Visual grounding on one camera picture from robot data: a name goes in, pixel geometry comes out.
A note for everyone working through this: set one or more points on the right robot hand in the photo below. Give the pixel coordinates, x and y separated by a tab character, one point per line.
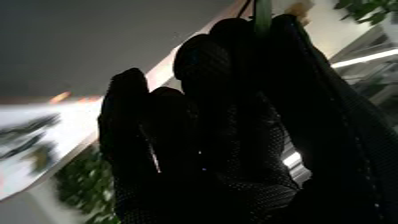
236	140

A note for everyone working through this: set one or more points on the green leafy plant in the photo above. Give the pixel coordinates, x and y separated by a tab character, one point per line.
366	10
89	186

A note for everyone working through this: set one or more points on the white sheet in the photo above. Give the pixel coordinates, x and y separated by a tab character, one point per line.
71	123

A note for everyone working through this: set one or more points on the green sprig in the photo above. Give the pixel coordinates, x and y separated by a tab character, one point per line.
261	13

